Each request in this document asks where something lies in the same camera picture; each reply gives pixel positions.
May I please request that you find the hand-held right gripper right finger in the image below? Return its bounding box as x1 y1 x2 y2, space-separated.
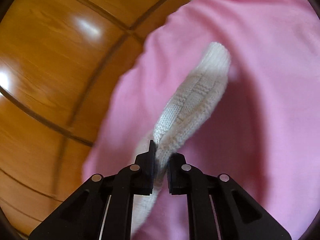
168 152 292 240

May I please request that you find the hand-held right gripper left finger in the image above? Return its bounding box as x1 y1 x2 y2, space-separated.
29 139 156 240

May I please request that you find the pink bed sheet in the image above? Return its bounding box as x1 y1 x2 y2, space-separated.
82 0 320 240

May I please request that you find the white knitted garment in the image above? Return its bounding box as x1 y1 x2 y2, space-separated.
130 42 232 238

